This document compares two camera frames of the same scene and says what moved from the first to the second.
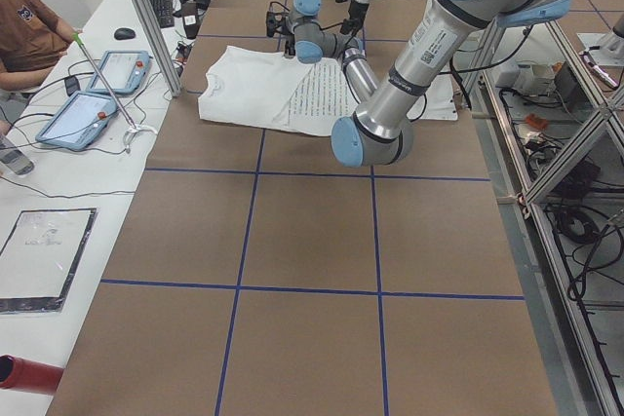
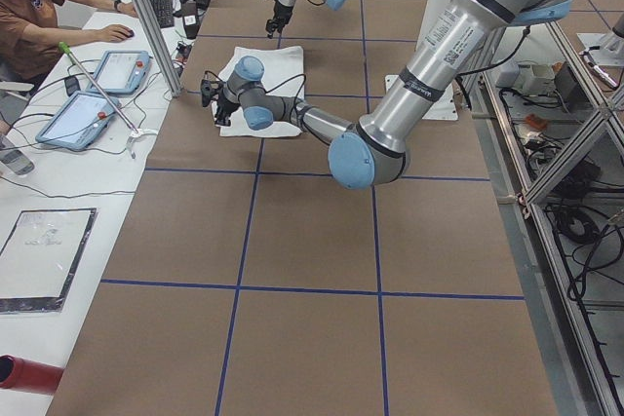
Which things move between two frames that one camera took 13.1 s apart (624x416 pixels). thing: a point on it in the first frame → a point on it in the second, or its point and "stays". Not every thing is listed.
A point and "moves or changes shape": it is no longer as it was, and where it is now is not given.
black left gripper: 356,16 → 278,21
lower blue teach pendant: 79,121 stays
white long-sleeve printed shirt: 269,89 moves or changes shape
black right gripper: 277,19 → 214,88
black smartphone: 72,85 stays
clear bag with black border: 41,258 stays
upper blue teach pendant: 125,71 stays
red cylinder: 28,375 stays
